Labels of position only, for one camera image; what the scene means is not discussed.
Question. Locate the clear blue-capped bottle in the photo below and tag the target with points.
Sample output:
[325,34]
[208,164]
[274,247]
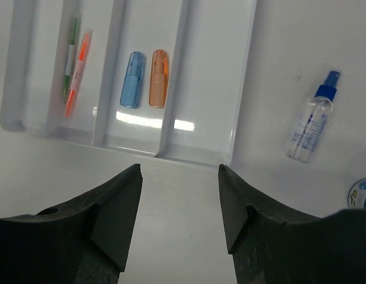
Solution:
[312,120]

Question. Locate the green white pen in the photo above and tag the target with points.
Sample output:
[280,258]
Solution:
[70,54]

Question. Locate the orange eraser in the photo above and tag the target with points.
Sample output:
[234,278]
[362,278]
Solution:
[159,79]

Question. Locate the blue tape roll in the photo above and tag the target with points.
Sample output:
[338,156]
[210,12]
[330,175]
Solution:
[357,195]

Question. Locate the white divided organizer tray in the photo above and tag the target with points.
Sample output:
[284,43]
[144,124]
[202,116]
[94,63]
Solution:
[207,43]

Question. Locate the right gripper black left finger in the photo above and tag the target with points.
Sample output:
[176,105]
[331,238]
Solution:
[83,240]

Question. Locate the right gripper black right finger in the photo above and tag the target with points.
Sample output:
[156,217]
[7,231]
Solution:
[273,243]

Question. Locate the blue eraser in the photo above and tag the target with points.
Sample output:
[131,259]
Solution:
[130,93]

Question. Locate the orange pen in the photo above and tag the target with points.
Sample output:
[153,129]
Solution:
[78,71]

